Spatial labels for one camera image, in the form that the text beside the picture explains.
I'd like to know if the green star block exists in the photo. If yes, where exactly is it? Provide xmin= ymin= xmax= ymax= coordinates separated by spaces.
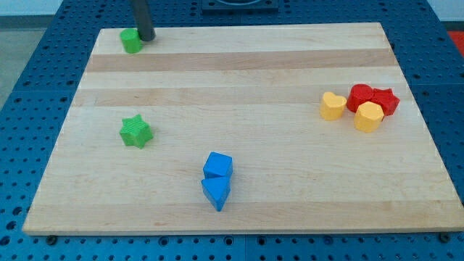
xmin=119 ymin=114 xmax=154 ymax=149

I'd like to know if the red star block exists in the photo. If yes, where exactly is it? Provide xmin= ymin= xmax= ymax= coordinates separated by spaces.
xmin=371 ymin=88 xmax=400 ymax=116

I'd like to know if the blue cube block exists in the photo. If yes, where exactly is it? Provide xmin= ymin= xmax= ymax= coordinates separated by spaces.
xmin=203 ymin=152 xmax=233 ymax=178

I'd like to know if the blue triangle block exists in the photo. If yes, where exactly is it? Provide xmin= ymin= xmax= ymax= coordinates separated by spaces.
xmin=201 ymin=177 xmax=231 ymax=212

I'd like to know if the wooden board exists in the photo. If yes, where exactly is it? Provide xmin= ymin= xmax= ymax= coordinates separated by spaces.
xmin=22 ymin=22 xmax=463 ymax=236

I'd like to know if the yellow heart block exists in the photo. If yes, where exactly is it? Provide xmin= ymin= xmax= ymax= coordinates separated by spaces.
xmin=320 ymin=91 xmax=347 ymax=121

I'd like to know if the red cylinder block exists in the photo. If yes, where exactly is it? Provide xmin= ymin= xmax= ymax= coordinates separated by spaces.
xmin=347 ymin=84 xmax=373 ymax=112

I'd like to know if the yellow hexagon block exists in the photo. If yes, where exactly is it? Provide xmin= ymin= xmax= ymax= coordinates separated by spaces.
xmin=354 ymin=101 xmax=384 ymax=133

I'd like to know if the green cylinder block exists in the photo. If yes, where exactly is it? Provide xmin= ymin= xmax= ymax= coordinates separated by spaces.
xmin=120 ymin=28 xmax=143 ymax=54

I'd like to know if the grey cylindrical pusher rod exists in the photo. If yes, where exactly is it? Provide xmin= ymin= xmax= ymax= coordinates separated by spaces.
xmin=130 ymin=0 xmax=156 ymax=42

